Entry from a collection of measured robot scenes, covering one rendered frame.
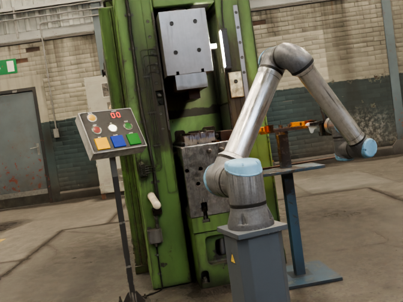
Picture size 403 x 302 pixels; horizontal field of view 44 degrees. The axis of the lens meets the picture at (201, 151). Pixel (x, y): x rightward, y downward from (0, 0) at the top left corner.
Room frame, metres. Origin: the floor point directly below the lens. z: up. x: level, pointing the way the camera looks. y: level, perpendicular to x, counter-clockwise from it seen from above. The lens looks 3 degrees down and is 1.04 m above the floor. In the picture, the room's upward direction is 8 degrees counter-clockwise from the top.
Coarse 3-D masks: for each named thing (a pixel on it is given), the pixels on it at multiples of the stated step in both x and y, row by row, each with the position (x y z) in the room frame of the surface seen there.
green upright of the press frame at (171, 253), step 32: (128, 0) 3.21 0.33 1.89; (128, 32) 3.21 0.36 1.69; (128, 64) 3.20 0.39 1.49; (128, 96) 3.20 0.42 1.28; (160, 128) 3.23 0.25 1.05; (160, 160) 3.22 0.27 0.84; (160, 192) 3.22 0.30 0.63; (160, 224) 3.21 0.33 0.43; (160, 256) 3.21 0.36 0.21; (160, 288) 3.21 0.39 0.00
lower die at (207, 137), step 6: (192, 132) 3.38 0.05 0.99; (198, 132) 3.13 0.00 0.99; (204, 132) 3.13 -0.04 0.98; (210, 132) 3.14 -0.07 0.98; (186, 138) 3.11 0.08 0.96; (192, 138) 3.12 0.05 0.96; (198, 138) 3.13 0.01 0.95; (204, 138) 3.13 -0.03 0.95; (210, 138) 3.14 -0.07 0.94; (186, 144) 3.11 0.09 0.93; (192, 144) 3.12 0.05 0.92
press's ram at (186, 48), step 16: (160, 16) 3.10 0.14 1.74; (176, 16) 3.12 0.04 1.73; (192, 16) 3.14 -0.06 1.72; (160, 32) 3.12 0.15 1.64; (176, 32) 3.12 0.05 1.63; (192, 32) 3.13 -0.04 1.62; (160, 48) 3.24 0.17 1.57; (176, 48) 3.12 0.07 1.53; (192, 48) 3.13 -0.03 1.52; (208, 48) 3.15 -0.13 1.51; (176, 64) 3.11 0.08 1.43; (192, 64) 3.13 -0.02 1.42; (208, 64) 3.15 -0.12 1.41
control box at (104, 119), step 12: (84, 120) 2.83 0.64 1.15; (96, 120) 2.87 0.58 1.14; (108, 120) 2.90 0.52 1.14; (120, 120) 2.94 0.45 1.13; (132, 120) 2.98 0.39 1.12; (84, 132) 2.80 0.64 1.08; (108, 132) 2.85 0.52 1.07; (120, 132) 2.89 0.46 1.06; (132, 132) 2.93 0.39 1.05; (84, 144) 2.82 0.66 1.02; (144, 144) 2.91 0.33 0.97; (96, 156) 2.77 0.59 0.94; (108, 156) 2.83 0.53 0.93
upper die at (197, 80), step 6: (204, 72) 3.14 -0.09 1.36; (174, 78) 3.16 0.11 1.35; (180, 78) 3.12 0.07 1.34; (186, 78) 3.12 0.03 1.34; (192, 78) 3.13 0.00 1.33; (198, 78) 3.13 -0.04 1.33; (204, 78) 3.14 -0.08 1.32; (168, 84) 3.52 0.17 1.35; (174, 84) 3.20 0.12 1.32; (180, 84) 3.11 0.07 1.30; (186, 84) 3.12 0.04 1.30; (192, 84) 3.13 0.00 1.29; (198, 84) 3.13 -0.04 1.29; (204, 84) 3.14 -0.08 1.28; (174, 90) 3.25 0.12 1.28; (180, 90) 3.17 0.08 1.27; (186, 90) 3.24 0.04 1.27
